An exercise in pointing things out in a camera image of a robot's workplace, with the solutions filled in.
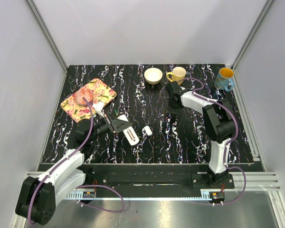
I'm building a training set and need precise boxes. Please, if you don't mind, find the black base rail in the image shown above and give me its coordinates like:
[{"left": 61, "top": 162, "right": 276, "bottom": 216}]
[{"left": 84, "top": 164, "right": 235, "bottom": 199}]

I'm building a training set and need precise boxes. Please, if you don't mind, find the yellow mug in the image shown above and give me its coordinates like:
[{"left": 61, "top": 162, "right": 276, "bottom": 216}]
[{"left": 166, "top": 66, "right": 186, "bottom": 85}]

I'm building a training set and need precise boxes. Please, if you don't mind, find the cream ceramic bowl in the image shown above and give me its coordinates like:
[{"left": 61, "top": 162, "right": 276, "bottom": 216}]
[{"left": 144, "top": 67, "right": 162, "bottom": 85}]

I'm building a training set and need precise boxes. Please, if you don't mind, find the blue butterfly mug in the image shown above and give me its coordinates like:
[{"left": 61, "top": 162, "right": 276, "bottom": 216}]
[{"left": 214, "top": 67, "right": 234, "bottom": 92}]

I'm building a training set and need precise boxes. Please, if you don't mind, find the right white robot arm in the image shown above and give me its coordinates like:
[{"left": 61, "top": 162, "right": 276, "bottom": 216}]
[{"left": 165, "top": 82, "right": 238, "bottom": 188}]

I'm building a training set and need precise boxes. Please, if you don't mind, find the floral rectangular tray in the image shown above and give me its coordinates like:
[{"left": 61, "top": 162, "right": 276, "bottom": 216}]
[{"left": 60, "top": 78, "right": 117, "bottom": 122}]

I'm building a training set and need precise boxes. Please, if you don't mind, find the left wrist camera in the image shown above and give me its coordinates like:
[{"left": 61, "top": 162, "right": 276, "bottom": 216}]
[{"left": 92, "top": 101, "right": 105, "bottom": 118}]

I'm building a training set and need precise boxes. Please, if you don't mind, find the aluminium frame post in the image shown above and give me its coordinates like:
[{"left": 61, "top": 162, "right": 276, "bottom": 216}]
[
  {"left": 227, "top": 0, "right": 276, "bottom": 70},
  {"left": 24, "top": 0, "right": 68, "bottom": 72}
]

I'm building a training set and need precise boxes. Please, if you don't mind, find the pink patterned small bowl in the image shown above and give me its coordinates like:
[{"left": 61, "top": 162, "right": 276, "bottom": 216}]
[{"left": 73, "top": 87, "right": 94, "bottom": 106}]

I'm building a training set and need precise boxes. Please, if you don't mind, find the right aluminium frame post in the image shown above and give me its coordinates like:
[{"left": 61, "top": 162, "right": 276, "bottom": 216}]
[{"left": 227, "top": 0, "right": 276, "bottom": 70}]

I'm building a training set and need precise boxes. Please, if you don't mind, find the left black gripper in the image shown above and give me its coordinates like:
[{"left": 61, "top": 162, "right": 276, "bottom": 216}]
[{"left": 88, "top": 112, "right": 132, "bottom": 143}]

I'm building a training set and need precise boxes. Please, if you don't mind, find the left aluminium frame post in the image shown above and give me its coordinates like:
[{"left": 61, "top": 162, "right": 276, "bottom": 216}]
[{"left": 24, "top": 0, "right": 68, "bottom": 72}]

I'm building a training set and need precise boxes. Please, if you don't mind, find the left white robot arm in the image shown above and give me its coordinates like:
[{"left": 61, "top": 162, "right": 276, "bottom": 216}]
[{"left": 15, "top": 114, "right": 132, "bottom": 225}]

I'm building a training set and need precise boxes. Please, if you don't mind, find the white remote control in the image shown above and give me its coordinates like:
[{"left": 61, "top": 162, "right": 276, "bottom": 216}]
[{"left": 117, "top": 114, "right": 139, "bottom": 146}]

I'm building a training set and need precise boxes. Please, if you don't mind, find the white battery cover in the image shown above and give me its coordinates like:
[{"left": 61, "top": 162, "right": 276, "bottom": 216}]
[{"left": 143, "top": 126, "right": 152, "bottom": 136}]

